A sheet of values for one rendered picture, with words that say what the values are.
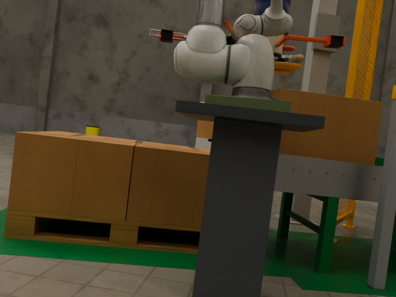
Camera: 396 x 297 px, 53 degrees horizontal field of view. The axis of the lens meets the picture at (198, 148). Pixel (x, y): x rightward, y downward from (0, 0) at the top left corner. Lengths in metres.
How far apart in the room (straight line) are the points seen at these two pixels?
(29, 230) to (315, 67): 2.53
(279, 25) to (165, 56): 10.07
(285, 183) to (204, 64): 0.84
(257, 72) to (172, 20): 10.78
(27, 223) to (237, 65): 1.35
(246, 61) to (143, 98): 10.53
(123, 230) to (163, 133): 9.70
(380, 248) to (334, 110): 0.76
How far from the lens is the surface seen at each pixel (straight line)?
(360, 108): 2.41
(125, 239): 2.20
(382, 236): 2.17
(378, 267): 2.20
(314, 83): 3.56
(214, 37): 1.58
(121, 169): 2.14
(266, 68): 1.58
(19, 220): 2.27
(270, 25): 2.07
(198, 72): 1.57
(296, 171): 2.12
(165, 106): 11.85
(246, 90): 1.55
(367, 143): 2.43
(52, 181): 2.19
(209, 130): 4.26
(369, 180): 2.29
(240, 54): 1.57
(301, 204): 3.56
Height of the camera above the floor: 0.64
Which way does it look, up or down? 2 degrees down
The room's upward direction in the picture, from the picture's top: 7 degrees clockwise
